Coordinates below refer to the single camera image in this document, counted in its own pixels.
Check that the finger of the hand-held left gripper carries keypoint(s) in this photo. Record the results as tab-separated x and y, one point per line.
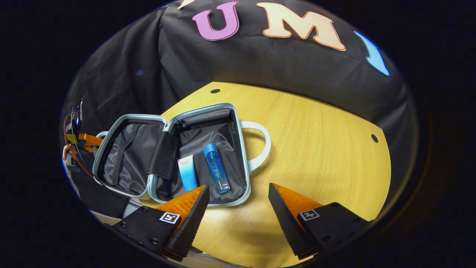
91	140

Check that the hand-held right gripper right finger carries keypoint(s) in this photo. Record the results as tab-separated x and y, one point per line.
284	223

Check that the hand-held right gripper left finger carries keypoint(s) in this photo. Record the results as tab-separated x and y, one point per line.
191	223

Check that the white and blue tube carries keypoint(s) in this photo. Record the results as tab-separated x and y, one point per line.
187	173

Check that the clear blue bottle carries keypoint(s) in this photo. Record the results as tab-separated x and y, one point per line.
216	167

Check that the pale blue small suitcase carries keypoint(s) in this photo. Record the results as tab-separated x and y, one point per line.
230	130

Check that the black backdrop cloth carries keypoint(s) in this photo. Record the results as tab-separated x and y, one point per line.
260	63

